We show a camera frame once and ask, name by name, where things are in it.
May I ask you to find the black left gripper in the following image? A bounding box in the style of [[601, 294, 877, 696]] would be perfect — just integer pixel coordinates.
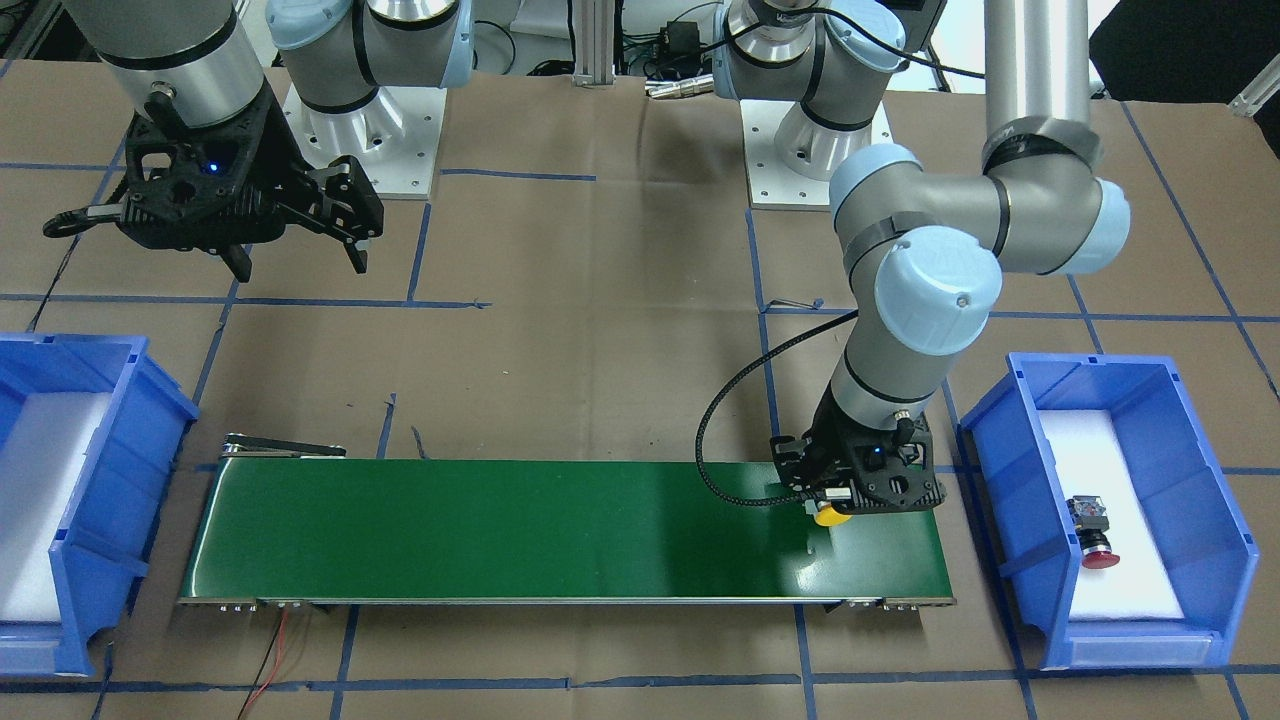
[[771, 389, 946, 516]]

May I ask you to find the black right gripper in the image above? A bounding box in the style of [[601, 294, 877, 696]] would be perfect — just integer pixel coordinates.
[[115, 81, 384, 283]]

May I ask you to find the yellow push button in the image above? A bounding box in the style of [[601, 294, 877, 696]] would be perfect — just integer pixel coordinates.
[[812, 501, 852, 528]]

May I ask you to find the red push button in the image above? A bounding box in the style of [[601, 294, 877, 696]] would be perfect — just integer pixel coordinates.
[[1065, 495, 1121, 571]]

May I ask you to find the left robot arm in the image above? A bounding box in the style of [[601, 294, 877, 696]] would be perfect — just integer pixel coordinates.
[[694, 1, 1132, 525]]

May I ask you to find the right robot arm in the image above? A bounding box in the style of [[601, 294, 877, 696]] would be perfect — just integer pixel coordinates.
[[42, 1, 474, 282]]

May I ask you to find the green conveyor belt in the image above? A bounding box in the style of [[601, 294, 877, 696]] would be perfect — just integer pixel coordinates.
[[179, 452, 955, 609]]

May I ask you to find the white foam pad destination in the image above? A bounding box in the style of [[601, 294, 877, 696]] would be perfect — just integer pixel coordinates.
[[1, 392, 111, 623]]

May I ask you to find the blue source bin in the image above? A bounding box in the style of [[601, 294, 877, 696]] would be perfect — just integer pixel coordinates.
[[963, 352, 1260, 670]]

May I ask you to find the blue destination bin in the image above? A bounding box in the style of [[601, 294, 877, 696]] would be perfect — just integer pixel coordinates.
[[1, 333, 198, 676]]

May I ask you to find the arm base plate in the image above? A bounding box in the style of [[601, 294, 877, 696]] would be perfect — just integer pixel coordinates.
[[740, 100, 893, 211], [283, 87, 448, 200]]

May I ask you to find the black braided cable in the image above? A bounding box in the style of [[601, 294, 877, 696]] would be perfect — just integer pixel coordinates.
[[695, 307, 863, 507]]

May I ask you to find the aluminium frame post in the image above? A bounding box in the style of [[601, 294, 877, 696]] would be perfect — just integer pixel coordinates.
[[568, 1, 620, 87]]

